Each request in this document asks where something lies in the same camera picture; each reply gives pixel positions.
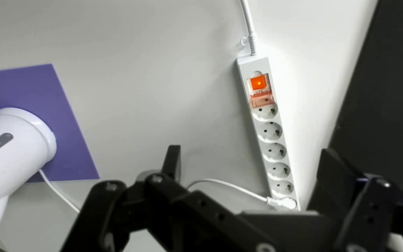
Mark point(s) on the white cylindrical appliance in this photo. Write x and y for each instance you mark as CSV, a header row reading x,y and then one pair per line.
x,y
9,157

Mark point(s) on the white power strip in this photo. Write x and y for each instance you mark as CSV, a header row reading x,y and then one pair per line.
x,y
275,140

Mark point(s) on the black panel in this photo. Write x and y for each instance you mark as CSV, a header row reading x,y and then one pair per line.
x,y
390,87

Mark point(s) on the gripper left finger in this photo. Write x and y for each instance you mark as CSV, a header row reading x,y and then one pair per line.
x,y
173,210

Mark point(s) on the purple sheet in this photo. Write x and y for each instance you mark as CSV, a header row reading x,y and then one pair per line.
x,y
30,87

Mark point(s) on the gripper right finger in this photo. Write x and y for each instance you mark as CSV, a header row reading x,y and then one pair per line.
x,y
369,210

